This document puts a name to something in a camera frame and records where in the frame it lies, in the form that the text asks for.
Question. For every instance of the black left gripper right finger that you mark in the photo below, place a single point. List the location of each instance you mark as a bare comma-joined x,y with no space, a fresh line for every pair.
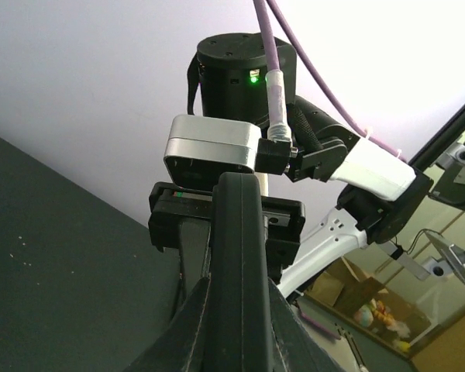
294,349

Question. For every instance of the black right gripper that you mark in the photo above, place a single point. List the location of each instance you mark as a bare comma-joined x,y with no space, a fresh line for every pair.
180,219

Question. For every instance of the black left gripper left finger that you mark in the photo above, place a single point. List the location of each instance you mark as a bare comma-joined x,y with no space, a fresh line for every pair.
182,345

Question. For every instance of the black bare phone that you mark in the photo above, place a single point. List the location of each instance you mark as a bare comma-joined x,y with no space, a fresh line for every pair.
238,333

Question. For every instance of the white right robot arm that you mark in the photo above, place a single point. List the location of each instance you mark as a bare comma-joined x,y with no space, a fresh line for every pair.
349,192

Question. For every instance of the cardboard box with toys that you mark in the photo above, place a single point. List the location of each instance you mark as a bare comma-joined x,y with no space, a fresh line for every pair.
365,301

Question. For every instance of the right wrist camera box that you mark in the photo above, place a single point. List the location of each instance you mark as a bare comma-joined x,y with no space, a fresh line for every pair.
199,149

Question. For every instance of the right black frame post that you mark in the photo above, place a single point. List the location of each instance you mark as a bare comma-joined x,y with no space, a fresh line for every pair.
446,135

